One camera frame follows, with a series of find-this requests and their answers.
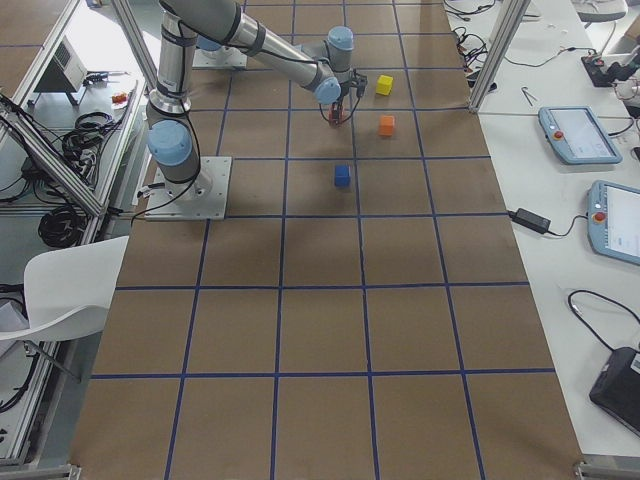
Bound black laptop device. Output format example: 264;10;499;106
589;347;639;435

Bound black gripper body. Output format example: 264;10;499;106
335;69;368;106

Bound metal allen key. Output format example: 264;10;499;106
521;86;535;106

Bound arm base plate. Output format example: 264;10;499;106
193;46;247;70
144;156;232;221

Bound blue wooden block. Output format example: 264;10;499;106
334;164;351;188

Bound teach pendant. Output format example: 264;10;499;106
587;180;639;265
537;106;622;165

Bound yellow wooden block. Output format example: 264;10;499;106
375;74;394;96

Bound near teach pendant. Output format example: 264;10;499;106
587;180;639;265

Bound red wooden block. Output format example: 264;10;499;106
328;103;343;126

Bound white chair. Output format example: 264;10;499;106
1;236;129;342

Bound black power adapter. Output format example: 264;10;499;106
508;208;551;235

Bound aluminium frame post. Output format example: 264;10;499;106
469;0;530;113

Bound orange wooden block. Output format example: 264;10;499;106
378;115;396;138

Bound far teach pendant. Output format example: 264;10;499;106
537;106;622;165

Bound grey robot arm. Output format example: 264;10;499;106
147;1;367;202

